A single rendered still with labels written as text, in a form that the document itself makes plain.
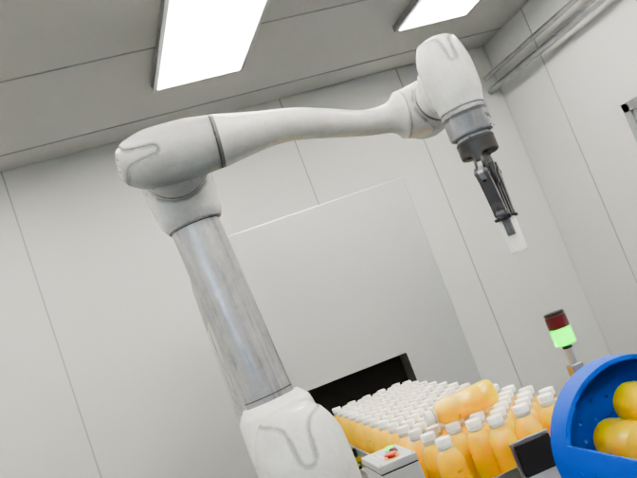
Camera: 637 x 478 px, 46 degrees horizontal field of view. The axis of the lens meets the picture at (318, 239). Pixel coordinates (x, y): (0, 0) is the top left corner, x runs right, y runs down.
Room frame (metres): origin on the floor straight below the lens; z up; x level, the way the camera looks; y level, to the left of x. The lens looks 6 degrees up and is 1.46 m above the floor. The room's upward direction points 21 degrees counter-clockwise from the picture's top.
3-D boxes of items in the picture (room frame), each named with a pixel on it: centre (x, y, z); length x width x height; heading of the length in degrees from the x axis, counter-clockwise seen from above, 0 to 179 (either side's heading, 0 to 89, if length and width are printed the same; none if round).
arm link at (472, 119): (1.42, -0.35, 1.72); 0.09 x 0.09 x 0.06
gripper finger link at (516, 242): (1.42, -0.35, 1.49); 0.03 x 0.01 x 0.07; 64
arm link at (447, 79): (1.43, -0.35, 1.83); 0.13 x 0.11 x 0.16; 11
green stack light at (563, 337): (2.23, -0.57, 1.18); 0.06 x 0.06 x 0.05
